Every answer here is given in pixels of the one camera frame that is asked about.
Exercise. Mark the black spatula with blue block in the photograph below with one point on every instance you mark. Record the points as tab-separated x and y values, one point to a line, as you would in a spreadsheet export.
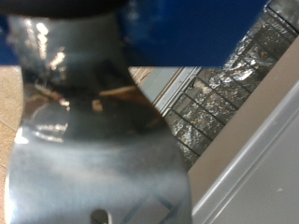
93	155

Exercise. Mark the silver toaster oven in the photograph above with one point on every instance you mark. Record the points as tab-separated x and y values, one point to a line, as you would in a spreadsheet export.
255	161

